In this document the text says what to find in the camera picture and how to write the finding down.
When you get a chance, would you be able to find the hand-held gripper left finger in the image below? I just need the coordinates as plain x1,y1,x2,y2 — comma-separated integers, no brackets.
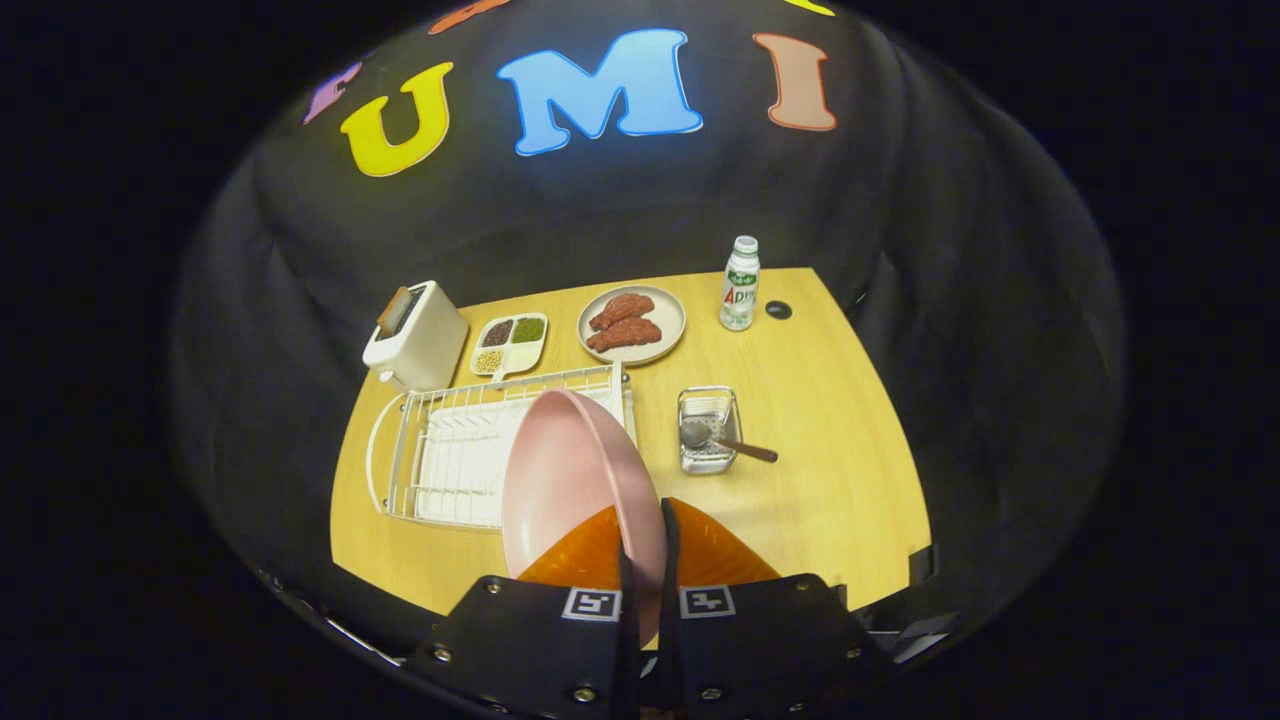
400,505,643,720

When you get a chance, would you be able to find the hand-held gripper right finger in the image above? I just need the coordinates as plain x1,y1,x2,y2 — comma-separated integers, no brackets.
657,497,896,720

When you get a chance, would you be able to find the pink plate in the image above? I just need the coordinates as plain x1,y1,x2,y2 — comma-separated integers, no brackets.
500,389,669,649

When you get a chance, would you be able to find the metal wire basket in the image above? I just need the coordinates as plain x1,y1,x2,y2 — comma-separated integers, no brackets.
677,386,743,475

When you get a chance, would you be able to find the metal spoon with wooden handle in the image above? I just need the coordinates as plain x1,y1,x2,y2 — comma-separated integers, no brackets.
680,418,779,464

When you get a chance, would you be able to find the white wire dish rack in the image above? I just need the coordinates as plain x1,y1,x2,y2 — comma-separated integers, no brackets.
366,362,639,531

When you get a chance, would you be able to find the white divided dish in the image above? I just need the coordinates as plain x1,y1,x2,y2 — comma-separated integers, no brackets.
470,313,549,383

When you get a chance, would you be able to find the beige plate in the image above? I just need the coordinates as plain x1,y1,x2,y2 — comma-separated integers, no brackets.
577,286,687,367

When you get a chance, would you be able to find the white drip tray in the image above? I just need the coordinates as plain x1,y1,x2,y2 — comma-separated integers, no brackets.
415,385,629,528

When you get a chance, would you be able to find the red meat piece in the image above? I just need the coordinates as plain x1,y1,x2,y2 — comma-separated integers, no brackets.
586,317,663,353
589,292,655,332

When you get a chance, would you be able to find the white drink bottle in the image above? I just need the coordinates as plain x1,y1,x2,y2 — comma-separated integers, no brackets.
719,236,761,332

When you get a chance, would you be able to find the white toaster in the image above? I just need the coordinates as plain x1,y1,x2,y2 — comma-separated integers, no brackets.
362,281,470,393

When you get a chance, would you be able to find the black backdrop cloth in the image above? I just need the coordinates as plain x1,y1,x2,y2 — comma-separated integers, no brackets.
170,0,1131,641

